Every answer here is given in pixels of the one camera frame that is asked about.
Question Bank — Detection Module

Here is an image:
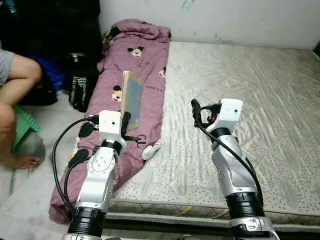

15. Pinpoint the grey mattress with yellow stripes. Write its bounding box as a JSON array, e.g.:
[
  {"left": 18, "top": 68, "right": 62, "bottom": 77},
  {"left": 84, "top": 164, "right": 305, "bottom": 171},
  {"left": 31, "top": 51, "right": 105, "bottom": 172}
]
[{"left": 105, "top": 197, "right": 320, "bottom": 233}]

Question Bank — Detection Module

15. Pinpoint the black bag with white lettering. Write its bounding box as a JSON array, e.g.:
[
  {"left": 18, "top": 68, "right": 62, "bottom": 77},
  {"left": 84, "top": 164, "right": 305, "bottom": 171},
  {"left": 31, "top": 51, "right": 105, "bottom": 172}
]
[{"left": 69, "top": 51, "right": 100, "bottom": 113}]

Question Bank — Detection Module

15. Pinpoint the short black left arm cable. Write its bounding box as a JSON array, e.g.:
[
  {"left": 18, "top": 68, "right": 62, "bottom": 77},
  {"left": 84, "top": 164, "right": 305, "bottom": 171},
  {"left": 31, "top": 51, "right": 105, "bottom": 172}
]
[{"left": 63, "top": 149, "right": 93, "bottom": 208}]

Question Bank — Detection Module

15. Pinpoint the black duffel bag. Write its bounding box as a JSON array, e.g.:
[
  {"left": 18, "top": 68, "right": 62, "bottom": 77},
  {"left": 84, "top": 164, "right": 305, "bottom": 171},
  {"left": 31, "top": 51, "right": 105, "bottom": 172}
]
[{"left": 19, "top": 75, "right": 58, "bottom": 107}]

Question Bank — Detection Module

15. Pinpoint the large black bag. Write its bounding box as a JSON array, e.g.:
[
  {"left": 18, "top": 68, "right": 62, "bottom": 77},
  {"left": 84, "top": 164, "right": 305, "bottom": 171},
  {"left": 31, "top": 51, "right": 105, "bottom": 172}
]
[{"left": 0, "top": 0, "right": 103, "bottom": 66}]

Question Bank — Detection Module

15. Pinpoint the pink cartoon print blanket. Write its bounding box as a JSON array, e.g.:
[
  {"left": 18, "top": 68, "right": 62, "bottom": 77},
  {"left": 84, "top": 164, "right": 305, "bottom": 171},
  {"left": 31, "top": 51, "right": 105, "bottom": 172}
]
[{"left": 48, "top": 18, "right": 172, "bottom": 225}]

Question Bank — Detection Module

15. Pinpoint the person in grey shorts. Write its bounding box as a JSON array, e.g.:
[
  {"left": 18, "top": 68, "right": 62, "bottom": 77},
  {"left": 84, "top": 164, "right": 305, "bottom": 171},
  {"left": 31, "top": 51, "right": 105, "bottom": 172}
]
[{"left": 0, "top": 40, "right": 43, "bottom": 171}]

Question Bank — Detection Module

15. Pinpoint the green plastic stool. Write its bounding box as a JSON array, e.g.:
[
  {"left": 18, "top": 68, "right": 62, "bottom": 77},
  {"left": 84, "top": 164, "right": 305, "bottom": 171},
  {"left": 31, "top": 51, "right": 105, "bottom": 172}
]
[{"left": 11, "top": 104, "right": 42, "bottom": 153}]

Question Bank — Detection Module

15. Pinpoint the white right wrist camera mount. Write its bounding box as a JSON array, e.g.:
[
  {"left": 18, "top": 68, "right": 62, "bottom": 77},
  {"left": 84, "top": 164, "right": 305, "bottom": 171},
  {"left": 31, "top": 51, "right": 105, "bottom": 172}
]
[{"left": 206, "top": 98, "right": 244, "bottom": 133}]

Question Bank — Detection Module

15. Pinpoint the blue plastic bag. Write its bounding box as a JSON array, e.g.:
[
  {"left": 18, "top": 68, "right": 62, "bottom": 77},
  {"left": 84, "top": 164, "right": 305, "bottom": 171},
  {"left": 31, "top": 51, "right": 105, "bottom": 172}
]
[{"left": 31, "top": 54, "right": 67, "bottom": 92}]

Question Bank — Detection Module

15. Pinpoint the white quilted mattress pad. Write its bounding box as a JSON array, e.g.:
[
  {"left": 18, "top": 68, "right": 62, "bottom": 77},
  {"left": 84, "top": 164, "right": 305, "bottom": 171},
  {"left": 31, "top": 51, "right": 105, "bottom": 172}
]
[{"left": 107, "top": 40, "right": 320, "bottom": 218}]

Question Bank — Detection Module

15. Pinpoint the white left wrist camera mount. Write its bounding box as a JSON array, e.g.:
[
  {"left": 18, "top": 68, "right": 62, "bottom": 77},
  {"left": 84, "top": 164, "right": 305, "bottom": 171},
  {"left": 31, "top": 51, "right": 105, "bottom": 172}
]
[{"left": 98, "top": 110, "right": 126, "bottom": 146}]

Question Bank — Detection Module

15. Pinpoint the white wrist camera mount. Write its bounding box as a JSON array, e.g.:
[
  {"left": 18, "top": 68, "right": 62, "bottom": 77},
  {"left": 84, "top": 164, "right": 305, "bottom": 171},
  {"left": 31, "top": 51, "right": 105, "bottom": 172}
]
[
  {"left": 98, "top": 110, "right": 126, "bottom": 146},
  {"left": 206, "top": 98, "right": 244, "bottom": 133}
]

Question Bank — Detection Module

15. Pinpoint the colourful children's book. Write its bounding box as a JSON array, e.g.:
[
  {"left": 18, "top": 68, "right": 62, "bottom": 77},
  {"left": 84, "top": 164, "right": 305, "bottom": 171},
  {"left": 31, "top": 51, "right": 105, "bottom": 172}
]
[{"left": 120, "top": 70, "right": 146, "bottom": 132}]

